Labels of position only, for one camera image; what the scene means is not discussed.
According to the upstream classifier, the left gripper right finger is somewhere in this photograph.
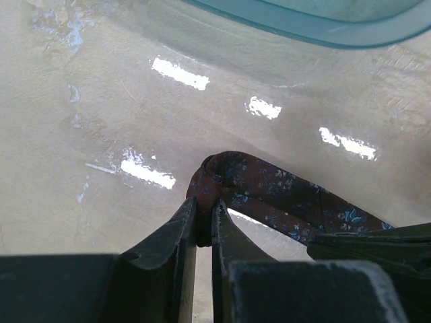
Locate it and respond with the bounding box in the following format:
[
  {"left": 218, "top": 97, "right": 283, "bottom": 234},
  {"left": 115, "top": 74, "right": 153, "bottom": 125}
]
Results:
[{"left": 211, "top": 201, "right": 275, "bottom": 322}]

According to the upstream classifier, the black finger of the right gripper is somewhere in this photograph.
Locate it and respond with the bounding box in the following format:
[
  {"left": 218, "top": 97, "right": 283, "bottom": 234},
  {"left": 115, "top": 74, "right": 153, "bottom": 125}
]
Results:
[{"left": 307, "top": 223, "right": 430, "bottom": 322}]

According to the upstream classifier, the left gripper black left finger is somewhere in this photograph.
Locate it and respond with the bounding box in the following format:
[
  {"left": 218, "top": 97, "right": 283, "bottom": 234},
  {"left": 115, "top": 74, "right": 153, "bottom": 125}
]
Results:
[{"left": 107, "top": 198, "right": 197, "bottom": 322}]

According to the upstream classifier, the dark patterned necktie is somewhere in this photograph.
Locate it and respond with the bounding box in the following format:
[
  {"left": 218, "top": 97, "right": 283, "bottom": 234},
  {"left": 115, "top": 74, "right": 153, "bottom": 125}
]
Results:
[{"left": 186, "top": 151, "right": 392, "bottom": 247}]

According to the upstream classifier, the teal transparent container lid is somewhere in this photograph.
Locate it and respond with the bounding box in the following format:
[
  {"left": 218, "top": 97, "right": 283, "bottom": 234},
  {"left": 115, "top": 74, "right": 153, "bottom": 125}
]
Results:
[{"left": 187, "top": 1, "right": 430, "bottom": 50}]

